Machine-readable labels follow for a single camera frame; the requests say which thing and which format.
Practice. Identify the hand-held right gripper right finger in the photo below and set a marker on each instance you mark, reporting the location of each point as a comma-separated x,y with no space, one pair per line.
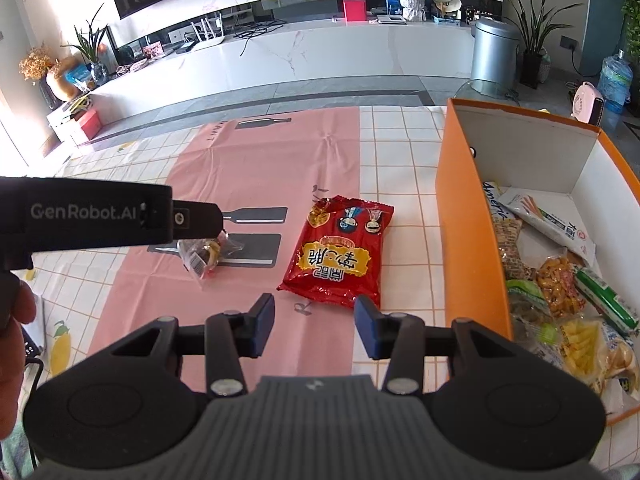
367,330

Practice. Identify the green and white snack packet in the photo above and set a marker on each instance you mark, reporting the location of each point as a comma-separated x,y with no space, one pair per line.
607,300

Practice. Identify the hanging green vine plant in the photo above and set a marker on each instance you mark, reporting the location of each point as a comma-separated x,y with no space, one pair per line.
627,5

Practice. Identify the white router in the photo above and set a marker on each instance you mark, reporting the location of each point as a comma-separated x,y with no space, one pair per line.
207,40

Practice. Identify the clear packet of orange snacks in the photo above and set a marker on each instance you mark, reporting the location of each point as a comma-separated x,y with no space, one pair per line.
560,285

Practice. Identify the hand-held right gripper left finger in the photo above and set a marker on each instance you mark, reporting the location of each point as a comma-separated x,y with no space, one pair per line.
263,322

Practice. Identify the blue water bottle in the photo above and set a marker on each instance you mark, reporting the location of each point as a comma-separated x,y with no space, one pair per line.
615,82

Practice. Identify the orange vase with dried flowers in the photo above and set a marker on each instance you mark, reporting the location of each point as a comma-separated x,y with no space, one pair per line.
55,80

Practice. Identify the green clear packet of nuts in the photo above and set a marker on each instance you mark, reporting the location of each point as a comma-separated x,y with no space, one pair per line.
527,305

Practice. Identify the white biscuit stick packet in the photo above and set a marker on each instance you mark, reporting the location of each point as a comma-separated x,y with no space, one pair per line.
550,222

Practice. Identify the potted long-leaf plant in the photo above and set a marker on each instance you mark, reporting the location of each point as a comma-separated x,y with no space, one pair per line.
532,35

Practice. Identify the pink and white heater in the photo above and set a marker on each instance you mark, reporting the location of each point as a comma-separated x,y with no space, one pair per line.
589,104

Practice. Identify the wall socket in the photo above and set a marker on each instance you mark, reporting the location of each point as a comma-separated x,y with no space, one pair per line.
570,43

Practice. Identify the pink printed table mat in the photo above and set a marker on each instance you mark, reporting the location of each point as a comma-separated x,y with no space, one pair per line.
270,170

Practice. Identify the brown patterned snack packet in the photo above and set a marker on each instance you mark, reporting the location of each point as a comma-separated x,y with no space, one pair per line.
510,247

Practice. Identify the green plant in glass vase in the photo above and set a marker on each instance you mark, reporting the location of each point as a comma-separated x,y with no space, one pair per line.
95,50

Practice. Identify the silver trash can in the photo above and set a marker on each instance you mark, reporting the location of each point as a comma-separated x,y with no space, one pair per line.
496,50

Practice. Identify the red storage box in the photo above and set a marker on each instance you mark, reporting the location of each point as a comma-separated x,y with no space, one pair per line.
89,124

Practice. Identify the red snack bag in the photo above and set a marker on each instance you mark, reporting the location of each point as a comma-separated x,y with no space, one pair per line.
337,255

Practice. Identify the orange cardboard box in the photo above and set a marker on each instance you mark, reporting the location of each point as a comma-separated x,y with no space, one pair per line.
475,220

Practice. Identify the pink red gift box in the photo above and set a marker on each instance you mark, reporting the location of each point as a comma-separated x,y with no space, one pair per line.
355,9

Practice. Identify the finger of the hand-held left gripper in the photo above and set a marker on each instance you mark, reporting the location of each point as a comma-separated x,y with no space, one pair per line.
197,220

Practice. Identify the yellow chips packet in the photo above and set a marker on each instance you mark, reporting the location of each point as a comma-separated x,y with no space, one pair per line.
582,355

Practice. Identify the person's left hand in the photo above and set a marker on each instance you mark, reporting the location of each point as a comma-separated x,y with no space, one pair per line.
12,360

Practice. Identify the white marble media cabinet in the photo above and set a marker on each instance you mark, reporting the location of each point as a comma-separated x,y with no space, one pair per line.
310,52

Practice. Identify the yellow and white snack bag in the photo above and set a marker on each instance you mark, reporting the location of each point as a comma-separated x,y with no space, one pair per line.
495,202

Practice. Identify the clear packet of dark snacks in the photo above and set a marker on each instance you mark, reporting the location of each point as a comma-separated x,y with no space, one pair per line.
210,255

